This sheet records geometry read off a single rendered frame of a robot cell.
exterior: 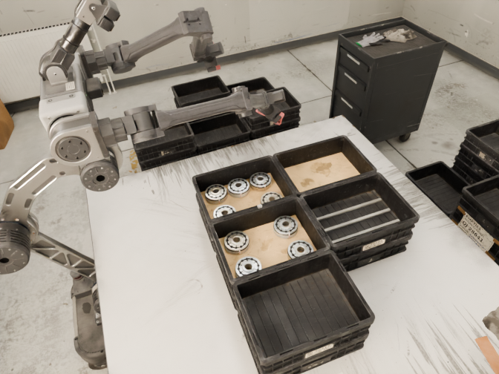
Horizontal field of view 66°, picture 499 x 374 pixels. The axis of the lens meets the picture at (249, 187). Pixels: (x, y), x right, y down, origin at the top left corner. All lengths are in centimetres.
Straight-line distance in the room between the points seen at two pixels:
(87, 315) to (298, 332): 127
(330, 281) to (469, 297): 57
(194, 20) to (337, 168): 98
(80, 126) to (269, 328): 89
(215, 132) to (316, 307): 183
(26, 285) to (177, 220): 133
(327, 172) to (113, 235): 107
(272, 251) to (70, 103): 91
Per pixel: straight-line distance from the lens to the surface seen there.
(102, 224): 202
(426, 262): 183
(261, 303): 146
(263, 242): 161
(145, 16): 434
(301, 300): 147
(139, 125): 121
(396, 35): 322
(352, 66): 307
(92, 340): 223
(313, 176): 189
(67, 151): 121
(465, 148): 287
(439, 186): 285
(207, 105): 128
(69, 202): 330
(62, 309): 270
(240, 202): 177
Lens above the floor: 211
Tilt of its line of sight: 45 degrees down
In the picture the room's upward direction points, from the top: 4 degrees counter-clockwise
